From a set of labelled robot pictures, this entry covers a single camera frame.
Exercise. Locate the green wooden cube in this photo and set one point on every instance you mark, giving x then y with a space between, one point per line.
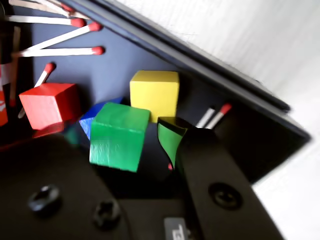
117 135

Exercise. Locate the wooden match with dark tip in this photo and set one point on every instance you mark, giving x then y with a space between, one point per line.
205 117

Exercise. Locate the red-tipped wooden match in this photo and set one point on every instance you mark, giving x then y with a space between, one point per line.
95 26
30 4
50 67
68 8
225 108
78 22
98 50

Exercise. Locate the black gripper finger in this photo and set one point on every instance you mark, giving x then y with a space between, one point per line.
212 175
50 175

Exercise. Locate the yellow wooden cube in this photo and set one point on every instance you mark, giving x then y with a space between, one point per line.
155 95

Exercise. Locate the red wooden cube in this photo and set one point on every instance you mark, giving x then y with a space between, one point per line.
45 107

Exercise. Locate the red matchbox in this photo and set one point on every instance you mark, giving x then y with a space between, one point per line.
3 112

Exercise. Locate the blue wooden cube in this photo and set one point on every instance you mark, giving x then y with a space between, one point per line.
90 113

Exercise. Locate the black cardboard box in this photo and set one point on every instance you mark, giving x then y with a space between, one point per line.
112 62

